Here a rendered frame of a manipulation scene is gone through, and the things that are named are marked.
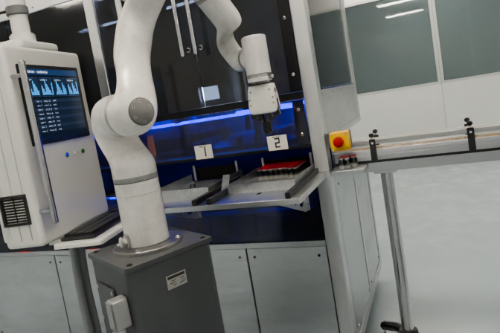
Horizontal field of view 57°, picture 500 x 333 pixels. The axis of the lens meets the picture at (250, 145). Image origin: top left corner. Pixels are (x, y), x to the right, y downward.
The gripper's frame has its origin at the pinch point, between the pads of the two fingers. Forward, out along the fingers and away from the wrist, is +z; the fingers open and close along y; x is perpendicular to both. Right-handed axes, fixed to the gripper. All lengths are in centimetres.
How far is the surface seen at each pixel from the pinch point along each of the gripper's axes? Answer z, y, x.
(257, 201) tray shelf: 22.4, 3.3, 11.7
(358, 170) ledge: 23.0, -23.5, -28.0
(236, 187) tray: 20.1, 16.5, -1.9
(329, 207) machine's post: 36.5, -10.4, -27.9
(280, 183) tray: 20.1, -0.4, -1.9
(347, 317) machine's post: 83, -11, -28
